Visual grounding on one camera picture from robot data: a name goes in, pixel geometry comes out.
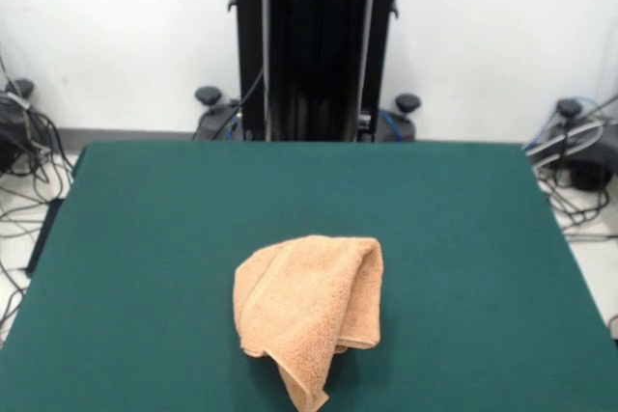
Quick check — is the black cable on pedestal column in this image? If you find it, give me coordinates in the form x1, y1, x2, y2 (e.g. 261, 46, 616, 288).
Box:
211, 67, 267, 141

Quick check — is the orange terry towel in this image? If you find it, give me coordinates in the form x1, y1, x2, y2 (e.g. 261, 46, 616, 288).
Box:
234, 233, 385, 408

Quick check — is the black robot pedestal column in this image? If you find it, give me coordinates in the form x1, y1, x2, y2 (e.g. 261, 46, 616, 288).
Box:
225, 0, 421, 143

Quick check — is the short blue cable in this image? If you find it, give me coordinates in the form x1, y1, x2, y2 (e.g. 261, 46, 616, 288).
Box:
379, 110, 406, 141

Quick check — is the long blue cable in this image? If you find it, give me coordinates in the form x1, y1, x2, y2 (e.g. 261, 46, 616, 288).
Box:
523, 96, 607, 152

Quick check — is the dark green table cloth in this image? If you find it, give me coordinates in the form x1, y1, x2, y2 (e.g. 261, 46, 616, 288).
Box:
0, 140, 618, 412

